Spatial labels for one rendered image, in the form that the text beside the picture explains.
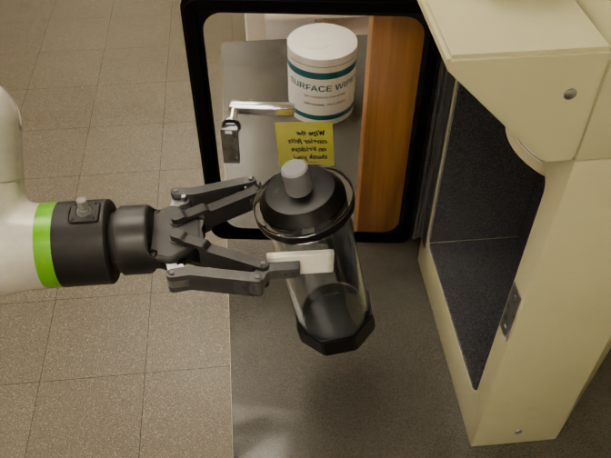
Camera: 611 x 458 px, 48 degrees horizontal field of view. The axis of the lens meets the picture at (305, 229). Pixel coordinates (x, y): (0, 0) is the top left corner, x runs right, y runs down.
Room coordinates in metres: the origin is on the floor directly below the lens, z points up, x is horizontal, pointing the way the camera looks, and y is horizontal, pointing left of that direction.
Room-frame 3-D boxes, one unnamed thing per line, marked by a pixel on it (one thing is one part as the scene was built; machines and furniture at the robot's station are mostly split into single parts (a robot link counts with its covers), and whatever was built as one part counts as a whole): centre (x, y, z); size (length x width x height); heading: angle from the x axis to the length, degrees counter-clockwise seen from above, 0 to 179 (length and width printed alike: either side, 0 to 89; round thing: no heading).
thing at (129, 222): (0.51, 0.16, 1.22); 0.09 x 0.08 x 0.07; 96
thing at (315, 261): (0.48, 0.01, 1.21); 0.07 x 0.01 x 0.03; 95
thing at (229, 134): (0.72, 0.10, 1.18); 0.02 x 0.02 x 0.06; 88
